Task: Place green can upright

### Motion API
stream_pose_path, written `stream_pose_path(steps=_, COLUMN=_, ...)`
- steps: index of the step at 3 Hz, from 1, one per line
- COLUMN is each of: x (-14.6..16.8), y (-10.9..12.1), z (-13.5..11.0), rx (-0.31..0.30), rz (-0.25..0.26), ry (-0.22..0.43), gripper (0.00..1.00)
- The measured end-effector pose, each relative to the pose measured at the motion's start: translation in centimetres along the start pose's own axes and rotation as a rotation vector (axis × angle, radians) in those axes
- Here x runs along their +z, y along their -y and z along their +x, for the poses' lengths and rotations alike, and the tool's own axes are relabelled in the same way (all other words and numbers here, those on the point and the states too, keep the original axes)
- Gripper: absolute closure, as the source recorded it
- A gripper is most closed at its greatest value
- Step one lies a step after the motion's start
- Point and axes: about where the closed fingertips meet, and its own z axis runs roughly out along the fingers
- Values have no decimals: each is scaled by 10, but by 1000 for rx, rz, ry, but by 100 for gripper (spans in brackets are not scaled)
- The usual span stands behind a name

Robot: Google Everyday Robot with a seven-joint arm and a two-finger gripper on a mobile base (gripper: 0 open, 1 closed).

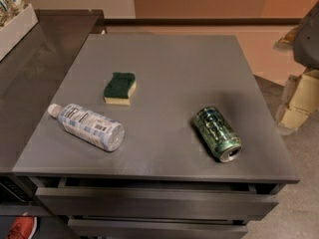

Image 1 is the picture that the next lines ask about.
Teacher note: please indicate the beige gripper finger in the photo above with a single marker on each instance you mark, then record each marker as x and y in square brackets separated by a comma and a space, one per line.
[299, 100]

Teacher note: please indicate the green soda can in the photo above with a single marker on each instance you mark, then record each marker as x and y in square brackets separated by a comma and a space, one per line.
[223, 142]

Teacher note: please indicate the gray robot arm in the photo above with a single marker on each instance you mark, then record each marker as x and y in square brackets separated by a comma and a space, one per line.
[304, 41]

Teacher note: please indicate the gray drawer cabinet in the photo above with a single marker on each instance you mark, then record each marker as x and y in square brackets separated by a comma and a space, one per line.
[177, 76]

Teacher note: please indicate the green and yellow sponge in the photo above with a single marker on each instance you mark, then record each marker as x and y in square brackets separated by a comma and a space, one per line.
[119, 89]

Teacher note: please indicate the clear plastic water bottle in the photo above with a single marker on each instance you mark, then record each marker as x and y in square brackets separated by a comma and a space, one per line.
[89, 126]

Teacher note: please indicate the upper gray drawer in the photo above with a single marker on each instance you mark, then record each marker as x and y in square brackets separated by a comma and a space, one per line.
[157, 199]

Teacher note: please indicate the gray drawer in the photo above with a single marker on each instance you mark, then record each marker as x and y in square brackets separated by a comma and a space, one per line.
[125, 229]
[157, 199]

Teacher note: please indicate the lower gray drawer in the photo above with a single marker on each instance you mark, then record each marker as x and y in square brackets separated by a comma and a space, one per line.
[125, 229]

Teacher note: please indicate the dark side counter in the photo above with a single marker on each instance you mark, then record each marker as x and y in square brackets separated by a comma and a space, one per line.
[30, 76]

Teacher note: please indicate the white box with packets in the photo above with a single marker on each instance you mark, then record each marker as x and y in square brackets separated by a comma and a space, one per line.
[17, 18]

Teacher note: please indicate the red shoe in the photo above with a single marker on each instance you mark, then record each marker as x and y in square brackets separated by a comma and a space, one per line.
[23, 227]

